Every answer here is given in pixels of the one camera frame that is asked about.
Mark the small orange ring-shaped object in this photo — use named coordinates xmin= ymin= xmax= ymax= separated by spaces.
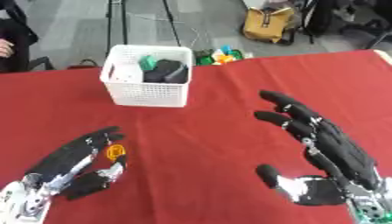
xmin=104 ymin=143 xmax=128 ymax=162

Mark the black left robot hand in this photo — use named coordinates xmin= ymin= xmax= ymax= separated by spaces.
xmin=24 ymin=125 xmax=129 ymax=201

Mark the dark red bag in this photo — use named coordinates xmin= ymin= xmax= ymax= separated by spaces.
xmin=66 ymin=59 xmax=102 ymax=70

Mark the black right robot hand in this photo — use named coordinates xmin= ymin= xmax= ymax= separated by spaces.
xmin=252 ymin=89 xmax=383 ymax=207

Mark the black object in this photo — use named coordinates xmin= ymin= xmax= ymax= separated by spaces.
xmin=142 ymin=59 xmax=190 ymax=85

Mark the black tripod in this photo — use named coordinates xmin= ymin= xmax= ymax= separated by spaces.
xmin=104 ymin=0 xmax=184 ymax=56

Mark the pile of colourful toys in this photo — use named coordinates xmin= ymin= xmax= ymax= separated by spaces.
xmin=192 ymin=45 xmax=255 ymax=67

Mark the white perforated plastic basket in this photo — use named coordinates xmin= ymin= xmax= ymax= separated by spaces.
xmin=99 ymin=44 xmax=195 ymax=108

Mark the person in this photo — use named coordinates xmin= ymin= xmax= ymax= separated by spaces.
xmin=0 ymin=0 xmax=42 ymax=74

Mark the black office chair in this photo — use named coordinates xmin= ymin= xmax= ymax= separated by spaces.
xmin=300 ymin=0 xmax=392 ymax=50

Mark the yellow bag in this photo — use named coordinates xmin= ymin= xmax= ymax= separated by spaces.
xmin=240 ymin=6 xmax=298 ymax=45

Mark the green block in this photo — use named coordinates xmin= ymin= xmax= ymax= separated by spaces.
xmin=137 ymin=55 xmax=159 ymax=72

